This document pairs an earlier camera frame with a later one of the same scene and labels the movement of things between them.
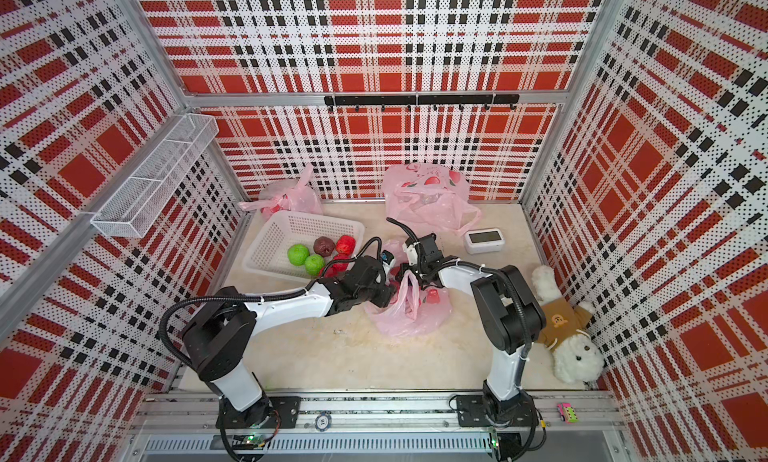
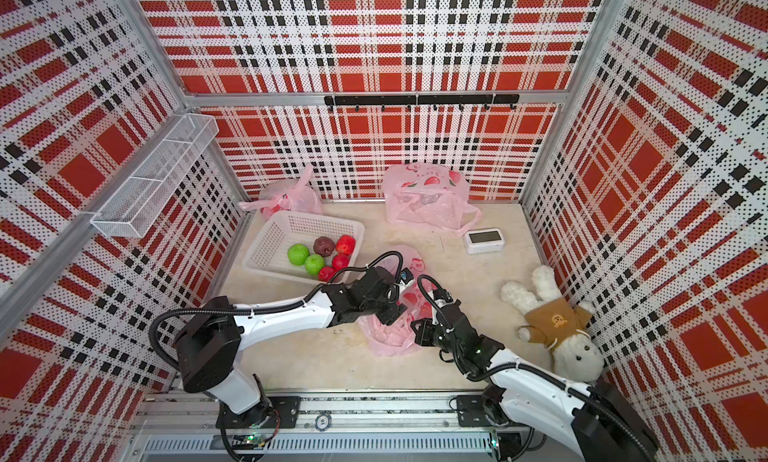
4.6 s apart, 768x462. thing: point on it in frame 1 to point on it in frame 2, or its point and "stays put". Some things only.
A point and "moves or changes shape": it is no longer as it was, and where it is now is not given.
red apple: x=345 y=245 stays put
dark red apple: x=323 y=246 stays put
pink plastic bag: x=428 y=198 stays put
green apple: x=313 y=264 stays put
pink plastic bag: x=409 y=312 moves or changes shape
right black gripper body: x=418 y=271 to x=432 y=336
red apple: x=339 y=267 stays put
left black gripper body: x=379 y=295 to x=387 y=312
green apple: x=297 y=254 stays put
